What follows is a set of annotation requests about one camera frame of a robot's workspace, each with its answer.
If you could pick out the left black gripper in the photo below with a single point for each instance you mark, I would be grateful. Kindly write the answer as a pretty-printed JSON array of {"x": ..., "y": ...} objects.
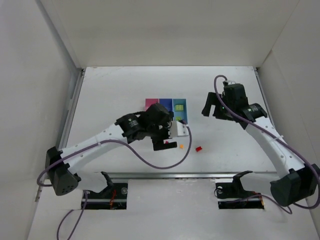
[{"x": 158, "y": 137}]

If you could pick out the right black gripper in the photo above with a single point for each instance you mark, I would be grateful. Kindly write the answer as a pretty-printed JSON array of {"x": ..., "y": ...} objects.
[{"x": 215, "y": 105}]

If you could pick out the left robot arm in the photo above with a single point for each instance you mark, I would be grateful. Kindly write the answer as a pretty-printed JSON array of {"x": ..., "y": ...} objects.
[{"x": 64, "y": 166}]

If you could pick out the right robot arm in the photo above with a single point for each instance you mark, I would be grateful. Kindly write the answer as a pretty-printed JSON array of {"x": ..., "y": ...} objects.
[{"x": 296, "y": 179}]

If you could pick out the red lego brick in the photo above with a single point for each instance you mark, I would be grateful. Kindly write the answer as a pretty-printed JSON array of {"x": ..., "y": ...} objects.
[{"x": 199, "y": 148}]

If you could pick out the light blue container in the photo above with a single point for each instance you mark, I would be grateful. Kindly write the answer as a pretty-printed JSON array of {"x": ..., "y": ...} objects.
[{"x": 184, "y": 114}]

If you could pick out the pink container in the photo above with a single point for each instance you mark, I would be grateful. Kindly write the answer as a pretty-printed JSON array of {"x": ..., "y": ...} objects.
[{"x": 149, "y": 102}]

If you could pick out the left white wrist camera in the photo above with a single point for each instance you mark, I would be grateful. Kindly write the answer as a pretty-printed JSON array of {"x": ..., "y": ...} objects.
[{"x": 178, "y": 129}]

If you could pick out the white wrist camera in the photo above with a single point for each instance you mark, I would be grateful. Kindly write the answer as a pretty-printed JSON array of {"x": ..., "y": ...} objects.
[
  {"x": 178, "y": 129},
  {"x": 230, "y": 82}
]

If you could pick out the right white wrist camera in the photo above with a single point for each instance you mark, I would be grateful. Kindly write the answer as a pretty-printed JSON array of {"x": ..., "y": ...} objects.
[{"x": 230, "y": 82}]

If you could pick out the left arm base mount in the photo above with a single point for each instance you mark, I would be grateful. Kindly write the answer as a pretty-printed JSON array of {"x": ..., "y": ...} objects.
[{"x": 102, "y": 193}]

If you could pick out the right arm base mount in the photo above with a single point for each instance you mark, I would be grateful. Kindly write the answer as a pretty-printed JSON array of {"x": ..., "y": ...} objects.
[{"x": 232, "y": 196}]

